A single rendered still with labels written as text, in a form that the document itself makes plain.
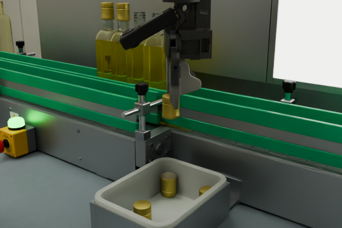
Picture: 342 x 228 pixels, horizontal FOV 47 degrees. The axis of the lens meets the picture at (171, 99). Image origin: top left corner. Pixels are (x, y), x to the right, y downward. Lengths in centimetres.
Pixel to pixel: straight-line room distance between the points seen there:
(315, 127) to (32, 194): 63
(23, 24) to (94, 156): 310
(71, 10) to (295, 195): 97
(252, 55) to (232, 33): 7
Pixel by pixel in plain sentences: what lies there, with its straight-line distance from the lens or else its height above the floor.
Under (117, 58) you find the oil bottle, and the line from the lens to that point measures 104.
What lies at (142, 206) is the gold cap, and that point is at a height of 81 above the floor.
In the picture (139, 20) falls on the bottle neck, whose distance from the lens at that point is 100.
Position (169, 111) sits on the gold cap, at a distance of 77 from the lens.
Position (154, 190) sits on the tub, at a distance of 88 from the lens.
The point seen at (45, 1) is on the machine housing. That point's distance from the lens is 155.
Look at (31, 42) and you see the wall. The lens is 406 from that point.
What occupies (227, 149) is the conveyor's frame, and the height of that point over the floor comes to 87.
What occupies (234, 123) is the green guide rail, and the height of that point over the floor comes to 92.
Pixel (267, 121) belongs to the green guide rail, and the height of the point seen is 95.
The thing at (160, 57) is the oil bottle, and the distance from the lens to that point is 95.
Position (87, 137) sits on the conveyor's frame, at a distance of 100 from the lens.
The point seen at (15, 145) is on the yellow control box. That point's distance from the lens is 115.
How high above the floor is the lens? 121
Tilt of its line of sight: 17 degrees down
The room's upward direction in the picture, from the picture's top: straight up
